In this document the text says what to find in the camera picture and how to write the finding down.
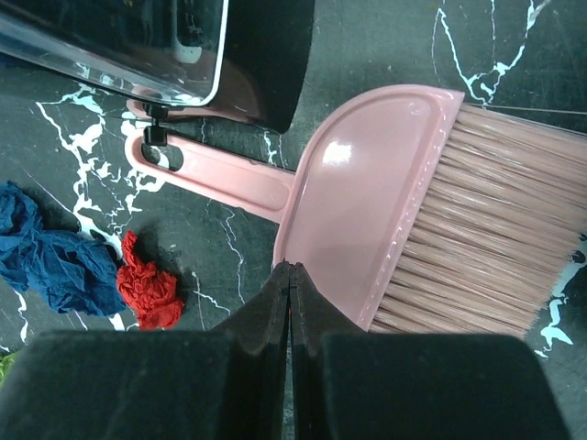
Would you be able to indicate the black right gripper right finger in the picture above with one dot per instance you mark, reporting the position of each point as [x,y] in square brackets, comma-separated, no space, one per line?
[351,384]

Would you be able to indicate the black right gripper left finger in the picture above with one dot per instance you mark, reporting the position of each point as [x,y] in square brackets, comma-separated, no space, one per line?
[224,383]

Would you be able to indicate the pink hand brush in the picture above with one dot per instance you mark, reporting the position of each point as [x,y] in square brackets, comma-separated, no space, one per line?
[412,211]

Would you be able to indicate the red paper scrap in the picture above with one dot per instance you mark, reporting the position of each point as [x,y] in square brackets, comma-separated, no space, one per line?
[150,292]

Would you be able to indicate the blue paper scrap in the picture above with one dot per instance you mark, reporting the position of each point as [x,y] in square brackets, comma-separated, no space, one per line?
[71,273]

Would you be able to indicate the green paper scrap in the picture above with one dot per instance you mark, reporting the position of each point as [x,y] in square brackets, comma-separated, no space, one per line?
[7,360]

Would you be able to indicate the black metronome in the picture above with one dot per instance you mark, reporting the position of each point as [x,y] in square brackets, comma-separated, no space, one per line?
[240,60]

